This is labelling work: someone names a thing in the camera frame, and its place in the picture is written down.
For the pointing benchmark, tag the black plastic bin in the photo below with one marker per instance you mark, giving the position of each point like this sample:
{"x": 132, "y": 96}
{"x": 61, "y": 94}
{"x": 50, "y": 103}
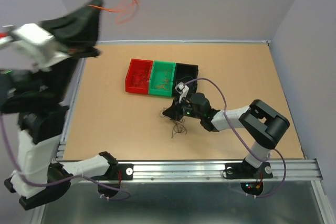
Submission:
{"x": 183, "y": 73}

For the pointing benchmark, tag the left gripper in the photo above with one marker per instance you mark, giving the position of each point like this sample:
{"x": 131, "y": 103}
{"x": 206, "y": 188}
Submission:
{"x": 77, "y": 31}

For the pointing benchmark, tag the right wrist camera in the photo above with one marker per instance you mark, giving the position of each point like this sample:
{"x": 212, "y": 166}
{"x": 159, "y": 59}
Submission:
{"x": 182, "y": 89}

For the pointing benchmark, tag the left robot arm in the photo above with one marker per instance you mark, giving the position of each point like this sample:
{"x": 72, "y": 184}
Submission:
{"x": 36, "y": 96}

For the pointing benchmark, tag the green plastic bin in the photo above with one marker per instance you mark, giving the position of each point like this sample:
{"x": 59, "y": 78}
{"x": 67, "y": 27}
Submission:
{"x": 161, "y": 78}

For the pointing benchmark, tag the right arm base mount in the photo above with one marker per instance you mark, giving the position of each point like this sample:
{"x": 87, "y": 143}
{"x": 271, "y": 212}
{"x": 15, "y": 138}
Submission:
{"x": 243, "y": 170}

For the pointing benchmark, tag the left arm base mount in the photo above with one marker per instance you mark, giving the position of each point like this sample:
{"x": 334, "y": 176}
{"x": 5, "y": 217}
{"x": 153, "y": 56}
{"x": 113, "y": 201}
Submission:
{"x": 120, "y": 171}

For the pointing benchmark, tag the aluminium frame rail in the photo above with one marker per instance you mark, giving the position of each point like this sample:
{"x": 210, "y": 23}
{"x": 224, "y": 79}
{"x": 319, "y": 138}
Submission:
{"x": 178, "y": 178}

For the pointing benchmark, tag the red plastic bin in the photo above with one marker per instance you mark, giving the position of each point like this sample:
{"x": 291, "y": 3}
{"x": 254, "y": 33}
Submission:
{"x": 138, "y": 76}

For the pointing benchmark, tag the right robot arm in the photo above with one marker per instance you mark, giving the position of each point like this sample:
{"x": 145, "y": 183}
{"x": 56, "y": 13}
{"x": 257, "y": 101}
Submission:
{"x": 263, "y": 123}

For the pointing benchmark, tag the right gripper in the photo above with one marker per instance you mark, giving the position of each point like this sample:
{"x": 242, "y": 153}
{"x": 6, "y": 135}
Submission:
{"x": 173, "y": 112}

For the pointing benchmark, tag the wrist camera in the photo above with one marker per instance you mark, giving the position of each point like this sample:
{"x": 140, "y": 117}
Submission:
{"x": 38, "y": 44}
{"x": 182, "y": 89}

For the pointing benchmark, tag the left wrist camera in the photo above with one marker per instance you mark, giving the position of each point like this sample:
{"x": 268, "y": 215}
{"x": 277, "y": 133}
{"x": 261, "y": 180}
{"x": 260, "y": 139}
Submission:
{"x": 38, "y": 44}

